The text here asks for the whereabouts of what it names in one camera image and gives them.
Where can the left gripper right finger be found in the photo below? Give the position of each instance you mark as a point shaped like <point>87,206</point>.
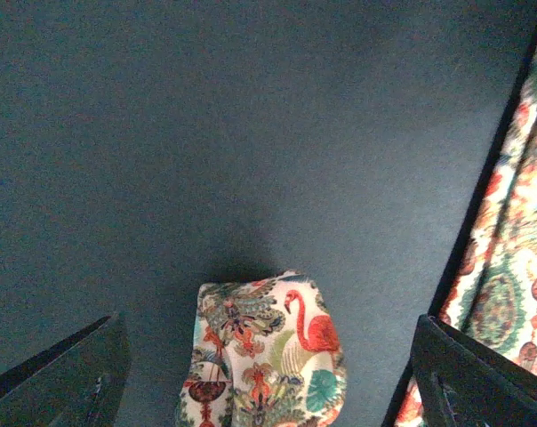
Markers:
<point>464,383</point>

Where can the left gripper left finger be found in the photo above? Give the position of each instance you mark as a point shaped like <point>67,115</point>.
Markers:
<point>79,381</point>

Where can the floral patterned tie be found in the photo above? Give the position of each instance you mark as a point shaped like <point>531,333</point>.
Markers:
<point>266,353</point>

